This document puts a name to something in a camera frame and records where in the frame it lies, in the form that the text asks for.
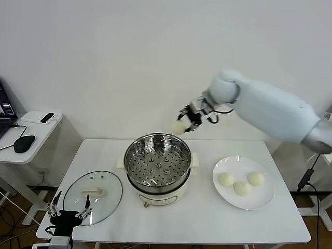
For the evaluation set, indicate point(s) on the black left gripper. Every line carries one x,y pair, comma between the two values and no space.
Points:
63,220

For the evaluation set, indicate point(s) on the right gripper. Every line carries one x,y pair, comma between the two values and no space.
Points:
198,115

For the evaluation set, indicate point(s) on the round glass lid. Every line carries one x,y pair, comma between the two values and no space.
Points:
77,207

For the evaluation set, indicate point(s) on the white steamed baozi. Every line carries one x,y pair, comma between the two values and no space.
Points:
242,189
226,179
178,127
256,178

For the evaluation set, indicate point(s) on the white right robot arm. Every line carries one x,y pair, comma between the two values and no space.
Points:
267,109

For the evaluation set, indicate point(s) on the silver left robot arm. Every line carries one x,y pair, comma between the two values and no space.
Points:
61,242

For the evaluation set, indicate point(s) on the stainless steel steamer basket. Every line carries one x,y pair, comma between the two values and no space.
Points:
158,166

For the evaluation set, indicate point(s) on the white laptop desk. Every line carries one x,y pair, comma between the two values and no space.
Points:
23,158

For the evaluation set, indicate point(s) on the black computer mouse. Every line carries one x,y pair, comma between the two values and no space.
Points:
24,144

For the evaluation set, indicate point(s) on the cream cooker heater base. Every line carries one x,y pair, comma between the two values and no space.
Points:
160,199

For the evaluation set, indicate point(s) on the black and white phone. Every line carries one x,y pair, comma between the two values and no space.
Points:
48,118

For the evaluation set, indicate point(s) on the white flat box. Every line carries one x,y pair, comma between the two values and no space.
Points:
29,118

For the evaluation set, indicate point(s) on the white round plate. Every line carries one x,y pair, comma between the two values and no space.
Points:
243,203

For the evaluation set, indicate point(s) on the black laptop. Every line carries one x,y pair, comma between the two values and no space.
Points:
5,114

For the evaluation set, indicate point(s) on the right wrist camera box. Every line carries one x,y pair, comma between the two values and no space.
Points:
198,103

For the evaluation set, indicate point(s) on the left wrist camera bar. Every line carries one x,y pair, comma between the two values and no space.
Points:
41,246

